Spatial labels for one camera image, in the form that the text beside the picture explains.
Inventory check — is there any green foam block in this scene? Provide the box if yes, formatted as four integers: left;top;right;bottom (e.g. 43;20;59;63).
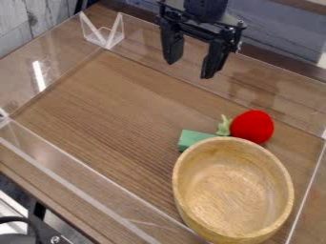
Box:
176;130;214;152

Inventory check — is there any black table frame bracket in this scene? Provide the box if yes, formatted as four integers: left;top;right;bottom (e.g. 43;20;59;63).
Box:
28;199;72;244

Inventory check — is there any red plush strawberry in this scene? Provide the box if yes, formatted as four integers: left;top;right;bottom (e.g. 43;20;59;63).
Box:
216;111;275;144

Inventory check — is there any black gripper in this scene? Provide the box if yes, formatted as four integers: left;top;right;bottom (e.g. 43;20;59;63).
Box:
156;1;247;79

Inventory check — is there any wooden bowl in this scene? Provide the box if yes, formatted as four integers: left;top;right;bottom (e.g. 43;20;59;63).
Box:
172;137;294;244

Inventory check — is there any clear acrylic tray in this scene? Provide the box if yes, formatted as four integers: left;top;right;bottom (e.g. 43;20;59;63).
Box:
0;7;326;244

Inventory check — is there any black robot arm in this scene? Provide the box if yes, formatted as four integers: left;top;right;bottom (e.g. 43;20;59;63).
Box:
156;0;247;79

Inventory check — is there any black cable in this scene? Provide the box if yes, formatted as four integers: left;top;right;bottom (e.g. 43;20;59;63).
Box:
0;215;43;244

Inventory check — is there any clear acrylic corner bracket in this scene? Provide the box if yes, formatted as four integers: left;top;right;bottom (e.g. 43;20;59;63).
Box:
79;12;124;50

